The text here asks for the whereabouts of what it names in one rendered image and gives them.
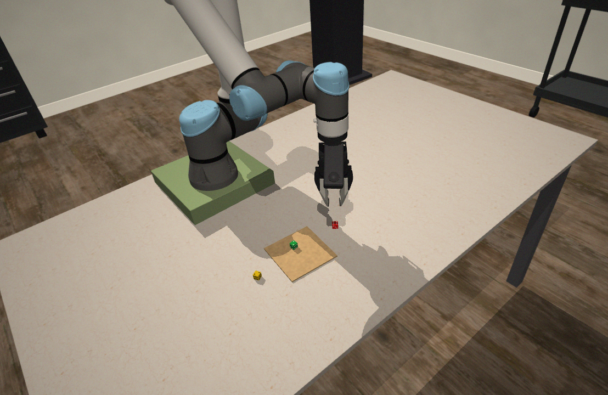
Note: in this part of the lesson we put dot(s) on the tan flat mat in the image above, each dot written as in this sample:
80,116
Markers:
310,254

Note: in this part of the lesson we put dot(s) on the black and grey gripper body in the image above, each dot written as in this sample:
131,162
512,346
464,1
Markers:
321,151

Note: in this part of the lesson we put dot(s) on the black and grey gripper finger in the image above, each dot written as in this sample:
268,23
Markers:
319,181
348,179

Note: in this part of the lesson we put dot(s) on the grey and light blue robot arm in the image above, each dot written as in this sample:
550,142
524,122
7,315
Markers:
247,96

